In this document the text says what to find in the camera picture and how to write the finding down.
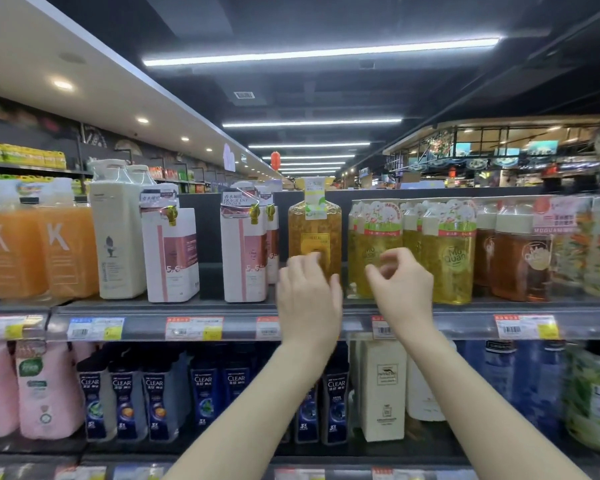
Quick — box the translucent blue bottle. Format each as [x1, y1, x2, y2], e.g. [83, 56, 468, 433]
[517, 340, 566, 438]
[482, 340, 519, 398]

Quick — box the orange liquid bottle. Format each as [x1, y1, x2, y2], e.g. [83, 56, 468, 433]
[0, 181, 50, 300]
[37, 178, 100, 299]

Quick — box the row of recessed spotlights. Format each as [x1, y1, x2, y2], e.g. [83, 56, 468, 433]
[52, 79, 241, 160]

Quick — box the metal shelf rail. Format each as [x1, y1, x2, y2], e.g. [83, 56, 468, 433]
[0, 299, 600, 344]
[0, 454, 600, 480]

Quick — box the white pink boxed bottle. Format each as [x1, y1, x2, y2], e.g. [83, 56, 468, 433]
[139, 189, 201, 304]
[219, 183, 270, 304]
[258, 186, 281, 286]

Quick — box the cream rectangular bottle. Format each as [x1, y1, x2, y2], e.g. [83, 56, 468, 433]
[358, 339, 409, 443]

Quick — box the yellow bottle with floral tag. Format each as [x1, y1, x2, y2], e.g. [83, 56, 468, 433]
[400, 199, 432, 256]
[420, 199, 477, 306]
[347, 200, 407, 301]

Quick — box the row of dark blue shampoo bottles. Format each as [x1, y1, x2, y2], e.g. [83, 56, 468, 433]
[77, 344, 351, 446]

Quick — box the green floral bottle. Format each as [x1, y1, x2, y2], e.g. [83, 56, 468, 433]
[562, 342, 600, 456]

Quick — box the person's right forearm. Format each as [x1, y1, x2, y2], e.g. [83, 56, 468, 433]
[397, 325, 594, 480]

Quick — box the golden amber shampoo bottle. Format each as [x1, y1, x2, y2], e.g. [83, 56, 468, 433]
[287, 177, 344, 286]

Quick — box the row of shelf price tags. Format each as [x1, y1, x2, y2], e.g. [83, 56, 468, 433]
[0, 313, 600, 342]

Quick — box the brown bottle with white cap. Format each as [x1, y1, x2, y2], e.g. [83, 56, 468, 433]
[472, 202, 501, 291]
[490, 202, 554, 303]

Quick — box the row of ceiling strip lights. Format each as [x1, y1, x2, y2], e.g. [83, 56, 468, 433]
[142, 38, 501, 178]

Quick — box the person's right hand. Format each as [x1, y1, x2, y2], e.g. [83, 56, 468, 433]
[364, 247, 436, 343]

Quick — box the lower metal shelf rail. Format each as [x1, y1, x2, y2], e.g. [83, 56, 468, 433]
[0, 454, 600, 480]

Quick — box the person's left hand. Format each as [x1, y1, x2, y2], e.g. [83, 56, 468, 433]
[276, 252, 344, 346]

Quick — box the background food counter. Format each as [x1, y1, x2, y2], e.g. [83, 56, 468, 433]
[382, 114, 600, 189]

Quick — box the white round bottle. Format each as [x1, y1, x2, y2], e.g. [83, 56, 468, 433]
[405, 352, 449, 423]

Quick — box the shelf of yellow green packets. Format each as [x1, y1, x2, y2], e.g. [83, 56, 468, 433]
[0, 140, 69, 171]

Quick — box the person's left forearm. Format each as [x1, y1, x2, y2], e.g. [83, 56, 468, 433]
[164, 337, 342, 480]

